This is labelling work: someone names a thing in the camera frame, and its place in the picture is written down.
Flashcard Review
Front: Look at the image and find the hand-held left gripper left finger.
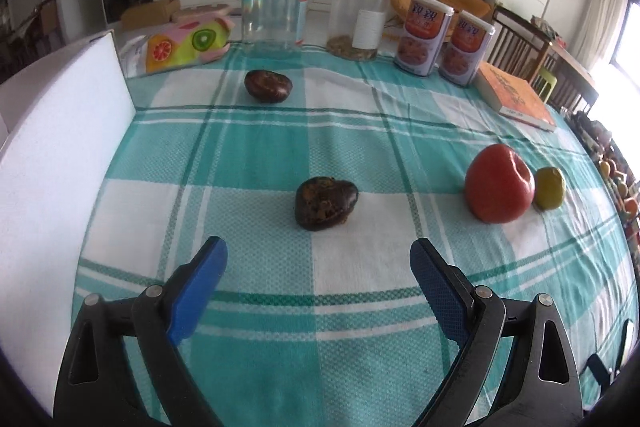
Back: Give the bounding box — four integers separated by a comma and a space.
54, 236, 229, 427

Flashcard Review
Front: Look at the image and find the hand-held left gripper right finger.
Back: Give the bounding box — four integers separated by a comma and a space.
409, 237, 585, 427

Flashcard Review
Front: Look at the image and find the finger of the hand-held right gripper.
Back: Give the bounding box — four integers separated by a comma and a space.
612, 317, 633, 382
586, 353, 615, 392

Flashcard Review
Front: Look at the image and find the dark brown chestnut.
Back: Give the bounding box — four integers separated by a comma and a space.
294, 177, 359, 233
244, 70, 293, 102

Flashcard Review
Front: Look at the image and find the red apple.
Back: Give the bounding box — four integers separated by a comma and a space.
464, 144, 536, 224

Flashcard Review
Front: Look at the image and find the small green pear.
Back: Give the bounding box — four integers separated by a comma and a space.
534, 167, 566, 212

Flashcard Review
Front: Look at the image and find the basket of mixed fruit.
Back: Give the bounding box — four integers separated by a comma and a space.
597, 152, 638, 218

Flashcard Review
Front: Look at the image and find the white foam board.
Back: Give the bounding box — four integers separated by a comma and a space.
0, 29, 137, 418

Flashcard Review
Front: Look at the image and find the green white checked tablecloth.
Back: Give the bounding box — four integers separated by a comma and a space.
75, 39, 638, 427

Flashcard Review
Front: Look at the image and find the orange book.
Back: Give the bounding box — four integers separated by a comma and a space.
473, 62, 558, 132

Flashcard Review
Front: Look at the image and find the green stool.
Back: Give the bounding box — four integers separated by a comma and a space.
530, 69, 558, 105

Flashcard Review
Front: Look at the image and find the dark wooden slatted chair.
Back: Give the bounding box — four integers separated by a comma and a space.
487, 4, 556, 80
545, 57, 601, 118

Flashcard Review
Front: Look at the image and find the pink printed can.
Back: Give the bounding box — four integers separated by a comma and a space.
439, 10, 496, 88
393, 0, 455, 78

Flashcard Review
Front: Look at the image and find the fruit print tissue box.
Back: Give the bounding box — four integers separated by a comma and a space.
120, 4, 236, 78

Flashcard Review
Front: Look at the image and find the brown cardboard box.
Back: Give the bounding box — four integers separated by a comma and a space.
120, 0, 181, 32

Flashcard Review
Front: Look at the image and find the clear jar black lid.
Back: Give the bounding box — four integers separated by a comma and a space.
326, 0, 392, 62

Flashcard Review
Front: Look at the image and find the clear jar gold lid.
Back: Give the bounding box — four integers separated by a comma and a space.
241, 0, 312, 50

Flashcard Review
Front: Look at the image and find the window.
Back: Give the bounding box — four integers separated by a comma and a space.
607, 0, 640, 72

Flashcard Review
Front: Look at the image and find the dark wooden furniture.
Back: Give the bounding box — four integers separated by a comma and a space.
0, 0, 66, 78

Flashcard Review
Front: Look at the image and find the white curtain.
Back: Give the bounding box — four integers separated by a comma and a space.
570, 0, 631, 68

